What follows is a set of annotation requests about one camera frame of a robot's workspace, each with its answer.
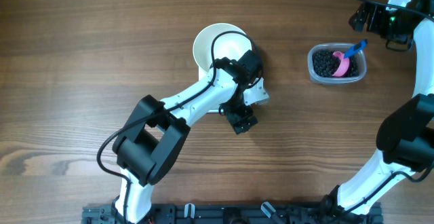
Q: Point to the white bowl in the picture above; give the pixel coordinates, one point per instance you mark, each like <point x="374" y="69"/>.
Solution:
<point x="231" y="45"/>

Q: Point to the black beans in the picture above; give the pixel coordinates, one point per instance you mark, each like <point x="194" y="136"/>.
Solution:
<point x="325" y="64"/>

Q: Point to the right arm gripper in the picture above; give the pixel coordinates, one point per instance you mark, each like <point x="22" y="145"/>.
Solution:
<point x="376" y="12"/>

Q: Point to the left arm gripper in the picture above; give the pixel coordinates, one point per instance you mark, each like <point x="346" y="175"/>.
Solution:
<point x="234" y="117"/>

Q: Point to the clear plastic container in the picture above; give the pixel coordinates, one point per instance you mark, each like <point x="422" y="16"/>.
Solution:
<point x="341" y="47"/>

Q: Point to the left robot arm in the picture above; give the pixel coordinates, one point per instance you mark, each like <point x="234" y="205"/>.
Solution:
<point x="150" y="141"/>

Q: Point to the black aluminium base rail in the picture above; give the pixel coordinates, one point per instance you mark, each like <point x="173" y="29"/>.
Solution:
<point x="307" y="212"/>

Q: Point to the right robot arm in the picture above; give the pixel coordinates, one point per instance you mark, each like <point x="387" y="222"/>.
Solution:
<point x="404" y="142"/>

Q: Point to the white digital kitchen scale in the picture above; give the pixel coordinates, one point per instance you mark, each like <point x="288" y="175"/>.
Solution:
<point x="212" y="97"/>

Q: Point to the pink scoop with blue handle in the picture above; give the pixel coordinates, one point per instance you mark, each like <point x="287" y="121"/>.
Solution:
<point x="344" y="57"/>

